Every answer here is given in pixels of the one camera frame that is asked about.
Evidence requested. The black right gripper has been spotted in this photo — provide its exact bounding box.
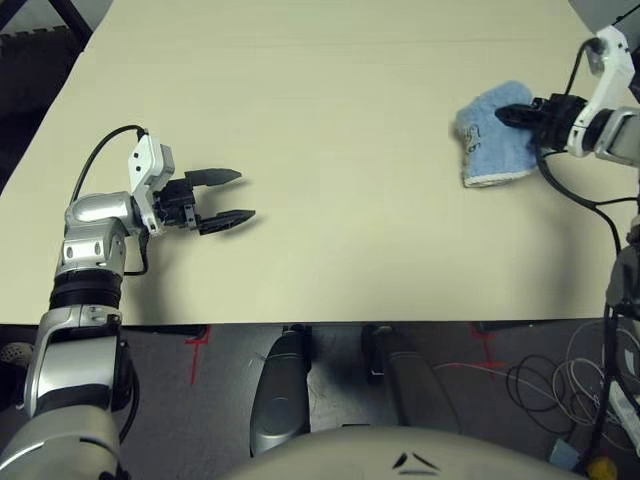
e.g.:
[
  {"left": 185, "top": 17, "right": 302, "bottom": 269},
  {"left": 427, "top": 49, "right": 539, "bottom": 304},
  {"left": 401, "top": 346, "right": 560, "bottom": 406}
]
[{"left": 496, "top": 92, "right": 589, "bottom": 151}]

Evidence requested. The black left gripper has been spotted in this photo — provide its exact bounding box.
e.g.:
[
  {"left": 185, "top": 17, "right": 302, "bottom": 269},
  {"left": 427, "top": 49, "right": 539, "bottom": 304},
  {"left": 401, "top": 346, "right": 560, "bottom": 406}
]
[{"left": 152, "top": 168, "right": 257, "bottom": 237}]

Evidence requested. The blue fluffy rag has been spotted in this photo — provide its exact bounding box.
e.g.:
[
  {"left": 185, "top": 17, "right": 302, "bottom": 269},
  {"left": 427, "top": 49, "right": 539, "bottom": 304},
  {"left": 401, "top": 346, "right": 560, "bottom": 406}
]
[{"left": 453, "top": 80, "right": 539, "bottom": 189}]

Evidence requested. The black foam floor mat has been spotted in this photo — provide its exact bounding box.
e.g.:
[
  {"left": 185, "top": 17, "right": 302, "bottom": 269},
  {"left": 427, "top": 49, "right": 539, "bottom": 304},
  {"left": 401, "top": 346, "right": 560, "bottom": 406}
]
[{"left": 0, "top": 24, "right": 84, "bottom": 196}]

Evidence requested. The grey mesh shoe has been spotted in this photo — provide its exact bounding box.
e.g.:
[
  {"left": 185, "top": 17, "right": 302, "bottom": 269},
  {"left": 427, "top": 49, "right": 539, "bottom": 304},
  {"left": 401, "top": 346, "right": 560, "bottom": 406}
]
[{"left": 0, "top": 341, "right": 35, "bottom": 374}]

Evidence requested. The grey right robot leg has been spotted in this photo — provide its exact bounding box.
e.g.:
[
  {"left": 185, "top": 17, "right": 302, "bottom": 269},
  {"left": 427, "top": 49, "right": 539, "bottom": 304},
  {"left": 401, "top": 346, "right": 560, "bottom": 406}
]
[{"left": 360, "top": 323, "right": 462, "bottom": 436}]

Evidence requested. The beige robot torso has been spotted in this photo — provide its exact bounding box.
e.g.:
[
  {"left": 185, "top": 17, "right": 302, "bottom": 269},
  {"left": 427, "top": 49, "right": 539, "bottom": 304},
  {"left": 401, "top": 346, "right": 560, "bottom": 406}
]
[{"left": 219, "top": 423, "right": 571, "bottom": 480}]

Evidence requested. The white power strip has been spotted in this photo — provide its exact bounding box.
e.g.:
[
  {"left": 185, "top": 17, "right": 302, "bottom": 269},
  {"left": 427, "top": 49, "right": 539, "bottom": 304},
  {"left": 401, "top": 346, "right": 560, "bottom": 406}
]
[{"left": 607, "top": 379, "right": 640, "bottom": 444}]

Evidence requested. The small blue box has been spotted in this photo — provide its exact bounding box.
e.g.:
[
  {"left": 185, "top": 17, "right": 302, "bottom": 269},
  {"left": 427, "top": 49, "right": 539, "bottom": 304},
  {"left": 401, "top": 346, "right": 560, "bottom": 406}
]
[{"left": 548, "top": 439, "right": 581, "bottom": 466}]

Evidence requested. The small yellow object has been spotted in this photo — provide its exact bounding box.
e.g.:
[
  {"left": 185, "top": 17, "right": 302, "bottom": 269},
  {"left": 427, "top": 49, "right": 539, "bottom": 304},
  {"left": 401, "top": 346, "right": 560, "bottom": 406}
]
[{"left": 587, "top": 455, "right": 619, "bottom": 480}]

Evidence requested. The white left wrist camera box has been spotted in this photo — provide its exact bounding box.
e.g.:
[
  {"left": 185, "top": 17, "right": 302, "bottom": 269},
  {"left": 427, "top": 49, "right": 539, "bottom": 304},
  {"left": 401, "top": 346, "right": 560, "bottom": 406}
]
[{"left": 126, "top": 130, "right": 177, "bottom": 237}]

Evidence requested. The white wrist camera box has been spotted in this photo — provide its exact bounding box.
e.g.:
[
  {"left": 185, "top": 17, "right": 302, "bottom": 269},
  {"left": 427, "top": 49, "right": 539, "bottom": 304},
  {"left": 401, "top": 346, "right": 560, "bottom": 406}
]
[
  {"left": 126, "top": 130, "right": 177, "bottom": 237},
  {"left": 567, "top": 25, "right": 636, "bottom": 159}
]

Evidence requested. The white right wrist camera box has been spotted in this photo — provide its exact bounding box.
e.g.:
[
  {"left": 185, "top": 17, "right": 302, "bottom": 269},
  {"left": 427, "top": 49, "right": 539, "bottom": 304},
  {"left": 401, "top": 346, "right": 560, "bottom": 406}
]
[{"left": 567, "top": 25, "right": 636, "bottom": 159}]

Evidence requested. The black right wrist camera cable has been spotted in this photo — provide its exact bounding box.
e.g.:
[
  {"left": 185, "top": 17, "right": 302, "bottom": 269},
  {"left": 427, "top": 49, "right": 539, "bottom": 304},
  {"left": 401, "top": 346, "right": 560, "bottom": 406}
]
[{"left": 534, "top": 37, "right": 640, "bottom": 256}]

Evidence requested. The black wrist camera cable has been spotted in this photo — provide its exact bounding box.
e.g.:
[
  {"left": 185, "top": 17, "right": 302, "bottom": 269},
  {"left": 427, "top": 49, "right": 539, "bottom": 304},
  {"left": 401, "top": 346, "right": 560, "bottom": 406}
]
[
  {"left": 71, "top": 124, "right": 150, "bottom": 276},
  {"left": 534, "top": 37, "right": 640, "bottom": 256}
]

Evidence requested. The black left wrist camera cable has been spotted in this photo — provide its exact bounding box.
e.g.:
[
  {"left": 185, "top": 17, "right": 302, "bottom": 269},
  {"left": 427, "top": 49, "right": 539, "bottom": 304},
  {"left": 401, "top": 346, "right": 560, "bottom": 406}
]
[{"left": 71, "top": 124, "right": 150, "bottom": 276}]

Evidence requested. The grey wrapped cable bundle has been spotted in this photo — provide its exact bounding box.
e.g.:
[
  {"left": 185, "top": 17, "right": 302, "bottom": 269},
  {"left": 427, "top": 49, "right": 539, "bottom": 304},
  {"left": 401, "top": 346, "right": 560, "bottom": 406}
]
[{"left": 602, "top": 214, "right": 640, "bottom": 321}]

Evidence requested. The thin red white wire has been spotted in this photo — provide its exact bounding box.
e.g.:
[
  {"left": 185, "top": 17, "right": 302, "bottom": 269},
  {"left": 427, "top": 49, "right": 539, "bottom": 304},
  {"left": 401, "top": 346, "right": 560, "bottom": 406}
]
[{"left": 432, "top": 360, "right": 509, "bottom": 374}]

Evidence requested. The thick black hanging cable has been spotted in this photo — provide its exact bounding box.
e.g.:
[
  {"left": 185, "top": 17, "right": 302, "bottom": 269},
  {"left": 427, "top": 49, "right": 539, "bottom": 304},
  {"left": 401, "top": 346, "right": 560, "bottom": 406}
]
[{"left": 582, "top": 299, "right": 631, "bottom": 480}]

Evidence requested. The tangled white floor cable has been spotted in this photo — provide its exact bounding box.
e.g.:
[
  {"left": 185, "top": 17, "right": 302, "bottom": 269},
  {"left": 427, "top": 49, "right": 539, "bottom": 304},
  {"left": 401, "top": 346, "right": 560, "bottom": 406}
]
[{"left": 549, "top": 319, "right": 640, "bottom": 451}]

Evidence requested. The coiled black floor cable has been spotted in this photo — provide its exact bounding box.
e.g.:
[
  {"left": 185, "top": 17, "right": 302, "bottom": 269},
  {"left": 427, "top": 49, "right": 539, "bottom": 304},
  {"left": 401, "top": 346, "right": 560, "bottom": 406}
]
[{"left": 505, "top": 353, "right": 609, "bottom": 436}]

